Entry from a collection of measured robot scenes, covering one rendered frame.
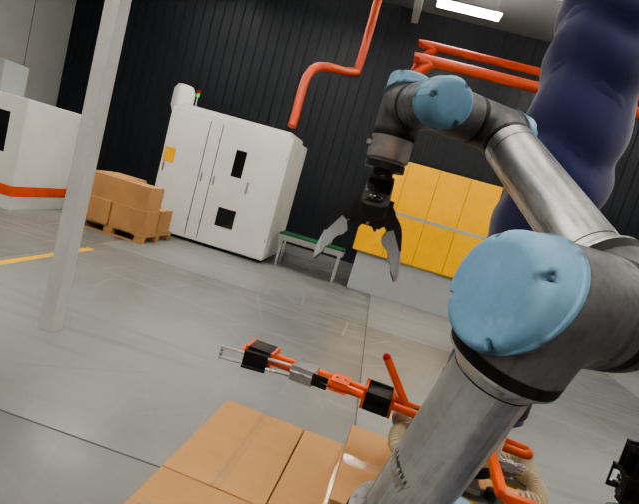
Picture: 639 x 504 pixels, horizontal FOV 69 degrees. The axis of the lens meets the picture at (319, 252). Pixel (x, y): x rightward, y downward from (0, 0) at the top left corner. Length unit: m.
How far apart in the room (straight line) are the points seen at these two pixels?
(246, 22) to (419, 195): 6.72
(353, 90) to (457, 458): 11.60
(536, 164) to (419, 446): 0.40
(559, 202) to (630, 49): 0.65
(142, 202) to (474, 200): 5.52
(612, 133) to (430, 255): 7.39
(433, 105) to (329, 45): 11.62
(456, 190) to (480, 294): 8.06
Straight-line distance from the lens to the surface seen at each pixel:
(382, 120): 0.83
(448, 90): 0.72
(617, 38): 1.24
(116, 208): 7.97
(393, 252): 0.82
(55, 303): 4.11
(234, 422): 2.23
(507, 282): 0.43
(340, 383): 1.30
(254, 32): 12.76
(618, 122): 1.22
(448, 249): 8.52
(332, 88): 12.03
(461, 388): 0.50
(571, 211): 0.63
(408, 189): 8.41
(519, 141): 0.74
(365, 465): 1.42
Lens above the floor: 1.65
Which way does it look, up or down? 8 degrees down
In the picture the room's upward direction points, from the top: 16 degrees clockwise
